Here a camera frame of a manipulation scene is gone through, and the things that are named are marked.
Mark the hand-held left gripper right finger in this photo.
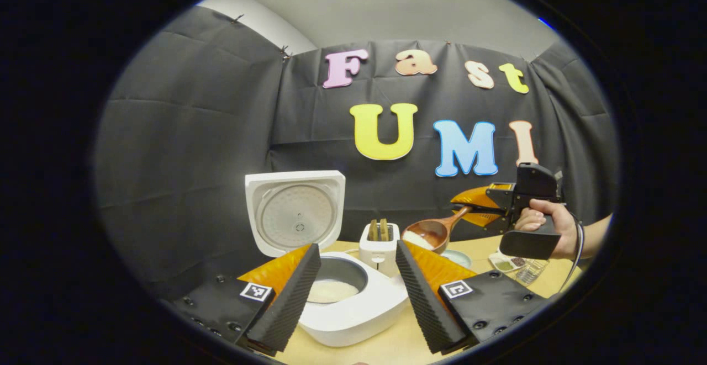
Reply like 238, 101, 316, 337
395, 239, 548, 355

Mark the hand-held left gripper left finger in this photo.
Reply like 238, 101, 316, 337
166, 243, 323, 355

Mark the wooden spoon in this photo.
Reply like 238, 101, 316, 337
402, 206, 474, 255

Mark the white rice cooker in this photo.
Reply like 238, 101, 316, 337
245, 170, 410, 347

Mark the white chopstick holder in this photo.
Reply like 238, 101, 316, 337
359, 219, 400, 277

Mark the white dish of green beans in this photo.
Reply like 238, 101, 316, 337
489, 252, 517, 273

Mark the pale blue plate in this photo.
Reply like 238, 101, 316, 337
442, 249, 473, 269

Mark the black backdrop cloth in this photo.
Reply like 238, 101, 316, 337
94, 6, 619, 299

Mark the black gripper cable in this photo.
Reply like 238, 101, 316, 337
558, 210, 587, 294

